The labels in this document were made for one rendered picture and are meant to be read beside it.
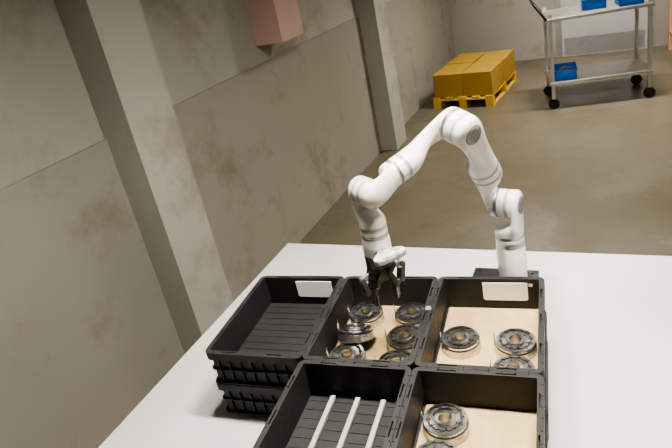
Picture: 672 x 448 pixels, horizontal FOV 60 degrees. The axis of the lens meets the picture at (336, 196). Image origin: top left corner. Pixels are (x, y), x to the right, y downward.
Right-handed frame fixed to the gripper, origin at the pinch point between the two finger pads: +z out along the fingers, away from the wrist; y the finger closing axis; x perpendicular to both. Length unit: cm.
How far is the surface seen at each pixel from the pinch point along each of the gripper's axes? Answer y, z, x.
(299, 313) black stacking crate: 14.0, 17.5, -36.5
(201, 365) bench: 47, 30, -52
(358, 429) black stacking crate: 23.2, 17.7, 18.5
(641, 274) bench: -91, 30, 8
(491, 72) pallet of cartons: -359, 63, -369
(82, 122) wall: 52, -41, -155
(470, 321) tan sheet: -23.0, 17.4, 4.2
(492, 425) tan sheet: -1.7, 17.5, 37.2
